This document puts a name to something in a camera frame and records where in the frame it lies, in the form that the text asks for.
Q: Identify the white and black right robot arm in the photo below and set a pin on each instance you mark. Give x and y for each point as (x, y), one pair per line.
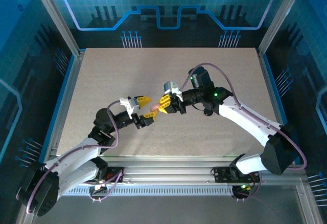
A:
(242, 116)

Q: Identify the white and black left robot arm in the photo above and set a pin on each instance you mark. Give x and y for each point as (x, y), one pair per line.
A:
(76, 157)

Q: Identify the base connector with LEDs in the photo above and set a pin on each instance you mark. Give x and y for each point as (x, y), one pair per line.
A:
(241, 192)
(98, 187)

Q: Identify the blue circuit print side panel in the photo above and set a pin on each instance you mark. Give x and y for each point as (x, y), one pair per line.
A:
(306, 55)
(25, 55)

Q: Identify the aluminium side rail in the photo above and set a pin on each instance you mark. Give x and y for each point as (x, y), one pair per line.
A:
(64, 106)
(277, 106)

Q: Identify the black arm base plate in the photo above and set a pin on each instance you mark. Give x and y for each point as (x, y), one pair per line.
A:
(115, 169)
(221, 174)

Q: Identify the long aluminium frame rail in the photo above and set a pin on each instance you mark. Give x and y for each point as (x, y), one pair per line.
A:
(166, 173)

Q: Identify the aluminium frame post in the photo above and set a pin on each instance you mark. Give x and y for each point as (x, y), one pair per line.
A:
(58, 17)
(279, 17)

